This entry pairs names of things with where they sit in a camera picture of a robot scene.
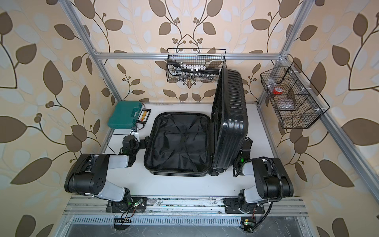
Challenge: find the black hard-shell suitcase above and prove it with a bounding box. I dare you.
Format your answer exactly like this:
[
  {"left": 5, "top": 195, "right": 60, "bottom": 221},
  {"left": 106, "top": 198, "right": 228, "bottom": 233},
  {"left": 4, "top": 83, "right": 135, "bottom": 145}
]
[{"left": 144, "top": 69, "right": 248, "bottom": 177}]

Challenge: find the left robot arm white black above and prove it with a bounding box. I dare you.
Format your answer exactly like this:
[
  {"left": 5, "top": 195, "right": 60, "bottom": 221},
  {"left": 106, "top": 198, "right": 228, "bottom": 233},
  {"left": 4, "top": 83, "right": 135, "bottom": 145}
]
[{"left": 64, "top": 135, "right": 149, "bottom": 205}]

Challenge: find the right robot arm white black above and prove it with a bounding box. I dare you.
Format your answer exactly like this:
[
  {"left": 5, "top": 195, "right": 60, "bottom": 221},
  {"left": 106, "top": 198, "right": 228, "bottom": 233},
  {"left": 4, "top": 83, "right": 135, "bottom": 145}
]
[{"left": 233, "top": 137, "right": 294, "bottom": 212}]

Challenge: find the green plastic tool case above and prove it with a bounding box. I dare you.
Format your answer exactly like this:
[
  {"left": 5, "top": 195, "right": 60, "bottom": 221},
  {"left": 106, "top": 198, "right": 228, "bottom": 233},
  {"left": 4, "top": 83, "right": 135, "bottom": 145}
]
[{"left": 108, "top": 101, "right": 143, "bottom": 129}]

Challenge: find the red white item in basket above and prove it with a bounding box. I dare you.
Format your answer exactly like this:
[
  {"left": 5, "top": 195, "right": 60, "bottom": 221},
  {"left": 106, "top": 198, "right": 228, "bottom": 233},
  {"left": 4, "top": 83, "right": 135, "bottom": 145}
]
[{"left": 272, "top": 87, "right": 283, "bottom": 95}]

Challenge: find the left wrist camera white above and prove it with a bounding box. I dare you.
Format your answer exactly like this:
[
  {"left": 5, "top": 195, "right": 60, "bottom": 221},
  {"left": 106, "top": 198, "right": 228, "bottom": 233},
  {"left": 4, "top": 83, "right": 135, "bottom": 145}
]
[{"left": 130, "top": 126, "right": 140, "bottom": 141}]

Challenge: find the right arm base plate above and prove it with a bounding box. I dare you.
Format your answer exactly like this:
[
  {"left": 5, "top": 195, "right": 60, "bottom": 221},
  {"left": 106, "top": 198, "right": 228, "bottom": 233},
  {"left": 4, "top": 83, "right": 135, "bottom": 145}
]
[{"left": 223, "top": 197, "right": 265, "bottom": 215}]

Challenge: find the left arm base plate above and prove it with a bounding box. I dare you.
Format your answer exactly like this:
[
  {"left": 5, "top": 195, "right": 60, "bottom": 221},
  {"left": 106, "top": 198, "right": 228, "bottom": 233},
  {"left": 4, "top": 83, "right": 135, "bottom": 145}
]
[{"left": 106, "top": 197, "right": 148, "bottom": 213}]

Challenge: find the black wire basket right wall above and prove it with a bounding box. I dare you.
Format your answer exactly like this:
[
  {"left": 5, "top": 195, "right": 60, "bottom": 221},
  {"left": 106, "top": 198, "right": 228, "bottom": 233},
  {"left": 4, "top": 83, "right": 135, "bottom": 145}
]
[{"left": 260, "top": 62, "right": 330, "bottom": 129}]

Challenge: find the black wire basket wall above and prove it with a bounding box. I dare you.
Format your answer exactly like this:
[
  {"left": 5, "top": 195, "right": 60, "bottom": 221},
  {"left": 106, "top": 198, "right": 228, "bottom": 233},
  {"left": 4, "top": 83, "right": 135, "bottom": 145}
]
[
  {"left": 260, "top": 62, "right": 330, "bottom": 129},
  {"left": 165, "top": 47, "right": 227, "bottom": 84}
]

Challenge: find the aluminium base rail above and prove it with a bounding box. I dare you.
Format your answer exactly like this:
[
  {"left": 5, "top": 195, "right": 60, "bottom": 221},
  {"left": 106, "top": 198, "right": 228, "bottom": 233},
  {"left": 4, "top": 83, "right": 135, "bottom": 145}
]
[{"left": 63, "top": 195, "right": 309, "bottom": 217}]

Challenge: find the socket set rail in basket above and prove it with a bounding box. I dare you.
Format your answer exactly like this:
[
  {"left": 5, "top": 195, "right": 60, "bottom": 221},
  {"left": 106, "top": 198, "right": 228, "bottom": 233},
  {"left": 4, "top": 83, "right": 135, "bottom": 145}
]
[{"left": 166, "top": 61, "right": 222, "bottom": 76}]

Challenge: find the aluminium frame horizontal bar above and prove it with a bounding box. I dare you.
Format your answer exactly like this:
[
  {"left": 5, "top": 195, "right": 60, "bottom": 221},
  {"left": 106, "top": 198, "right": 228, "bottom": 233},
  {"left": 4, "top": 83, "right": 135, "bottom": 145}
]
[{"left": 95, "top": 52, "right": 282, "bottom": 60}]

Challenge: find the black wire basket back wall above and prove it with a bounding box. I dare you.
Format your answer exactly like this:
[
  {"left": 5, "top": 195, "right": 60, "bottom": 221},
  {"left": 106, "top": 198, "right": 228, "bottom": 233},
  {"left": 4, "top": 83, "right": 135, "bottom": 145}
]
[{"left": 165, "top": 47, "right": 227, "bottom": 84}]

